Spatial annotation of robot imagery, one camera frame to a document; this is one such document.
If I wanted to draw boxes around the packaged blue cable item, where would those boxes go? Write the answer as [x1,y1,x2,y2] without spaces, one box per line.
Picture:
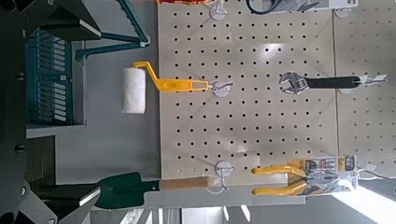
[245,0,360,16]

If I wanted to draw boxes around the teal metal frame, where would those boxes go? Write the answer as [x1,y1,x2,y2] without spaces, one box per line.
[26,0,152,129]

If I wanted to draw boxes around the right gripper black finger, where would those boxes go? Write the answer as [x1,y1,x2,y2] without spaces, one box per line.
[12,183,102,224]
[13,0,102,42]

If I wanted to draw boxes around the black-handled adjustable wrench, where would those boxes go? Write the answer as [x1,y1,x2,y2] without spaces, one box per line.
[278,72,362,95]

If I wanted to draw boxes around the yellow-handled white paint roller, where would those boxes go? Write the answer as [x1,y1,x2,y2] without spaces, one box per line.
[120,61,210,115]

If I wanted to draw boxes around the large beige pegboard panel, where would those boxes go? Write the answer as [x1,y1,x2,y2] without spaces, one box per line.
[157,0,339,188]

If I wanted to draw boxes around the green trowel with wooden handle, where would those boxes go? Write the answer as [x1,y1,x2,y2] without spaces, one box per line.
[94,172,213,209]

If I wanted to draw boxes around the orange hanging tool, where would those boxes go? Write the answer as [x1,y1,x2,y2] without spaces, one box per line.
[156,0,207,6]

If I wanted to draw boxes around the yellow-handled pliers on card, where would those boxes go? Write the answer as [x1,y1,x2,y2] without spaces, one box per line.
[251,156,359,197]

